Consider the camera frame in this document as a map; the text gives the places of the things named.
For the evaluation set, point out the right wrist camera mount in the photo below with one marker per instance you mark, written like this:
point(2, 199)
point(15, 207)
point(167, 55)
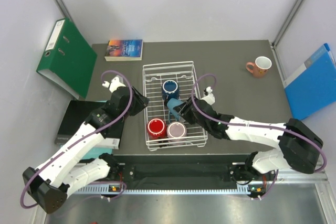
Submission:
point(209, 96)

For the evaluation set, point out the red mug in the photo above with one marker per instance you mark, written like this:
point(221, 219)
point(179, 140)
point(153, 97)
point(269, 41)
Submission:
point(156, 129)

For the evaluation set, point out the light blue floral mug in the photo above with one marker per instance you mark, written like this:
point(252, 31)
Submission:
point(173, 106)

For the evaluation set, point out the teal notebook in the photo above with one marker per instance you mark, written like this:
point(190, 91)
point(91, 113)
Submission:
point(97, 151)

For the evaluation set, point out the paperback book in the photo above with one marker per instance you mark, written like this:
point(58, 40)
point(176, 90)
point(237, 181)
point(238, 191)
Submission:
point(124, 50)

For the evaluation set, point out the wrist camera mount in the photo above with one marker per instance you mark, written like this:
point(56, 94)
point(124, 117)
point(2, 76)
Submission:
point(209, 96)
point(114, 84)

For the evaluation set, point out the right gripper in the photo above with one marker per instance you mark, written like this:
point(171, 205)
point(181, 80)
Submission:
point(182, 108)

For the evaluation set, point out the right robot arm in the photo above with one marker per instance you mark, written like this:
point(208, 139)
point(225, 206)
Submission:
point(293, 145)

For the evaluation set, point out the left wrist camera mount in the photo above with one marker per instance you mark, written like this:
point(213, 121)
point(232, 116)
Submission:
point(114, 84)

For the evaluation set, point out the dark blue mug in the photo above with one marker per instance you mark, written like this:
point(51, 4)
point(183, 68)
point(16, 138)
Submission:
point(170, 89)

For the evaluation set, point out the white wire dish rack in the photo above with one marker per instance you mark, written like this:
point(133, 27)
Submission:
point(154, 76)

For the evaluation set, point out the lilac mug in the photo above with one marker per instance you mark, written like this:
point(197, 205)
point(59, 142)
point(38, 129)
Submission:
point(176, 131)

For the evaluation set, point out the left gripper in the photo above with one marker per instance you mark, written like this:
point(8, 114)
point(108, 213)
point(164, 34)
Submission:
point(141, 102)

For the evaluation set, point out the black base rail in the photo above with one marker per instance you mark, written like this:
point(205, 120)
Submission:
point(179, 172)

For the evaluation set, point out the green lever arch binder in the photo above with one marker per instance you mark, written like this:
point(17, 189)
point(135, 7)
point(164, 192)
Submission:
point(68, 60)

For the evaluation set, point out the black box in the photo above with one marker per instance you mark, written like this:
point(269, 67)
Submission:
point(76, 113)

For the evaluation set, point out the pink floral mug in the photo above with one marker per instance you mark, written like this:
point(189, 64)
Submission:
point(259, 67)

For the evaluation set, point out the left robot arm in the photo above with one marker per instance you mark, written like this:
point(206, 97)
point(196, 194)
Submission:
point(52, 182)

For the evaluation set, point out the blue folder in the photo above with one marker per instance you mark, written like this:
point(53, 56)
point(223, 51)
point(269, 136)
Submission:
point(312, 86)

